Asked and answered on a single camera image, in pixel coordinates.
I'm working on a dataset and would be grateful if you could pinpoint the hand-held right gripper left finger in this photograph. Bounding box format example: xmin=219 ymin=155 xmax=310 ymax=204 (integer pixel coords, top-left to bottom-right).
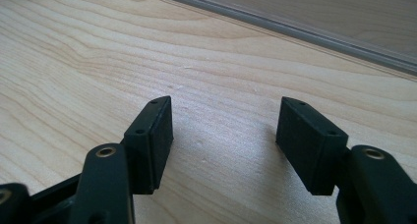
xmin=122 ymin=94 xmax=175 ymax=196

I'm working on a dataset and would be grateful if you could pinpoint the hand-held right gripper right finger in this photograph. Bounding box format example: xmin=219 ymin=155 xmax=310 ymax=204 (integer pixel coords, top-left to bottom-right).
xmin=275 ymin=96 xmax=350 ymax=196

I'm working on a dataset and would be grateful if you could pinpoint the brown tray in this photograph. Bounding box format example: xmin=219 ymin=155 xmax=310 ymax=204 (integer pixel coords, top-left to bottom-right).
xmin=149 ymin=0 xmax=417 ymax=77

